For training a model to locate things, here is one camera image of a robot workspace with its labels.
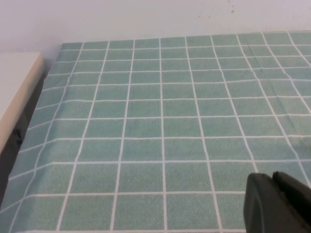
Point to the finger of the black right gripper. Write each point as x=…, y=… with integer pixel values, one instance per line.
x=295, y=199
x=262, y=206

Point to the green white-checked tablecloth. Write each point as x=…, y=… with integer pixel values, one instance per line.
x=160, y=121

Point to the white side table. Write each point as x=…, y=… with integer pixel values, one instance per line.
x=14, y=82

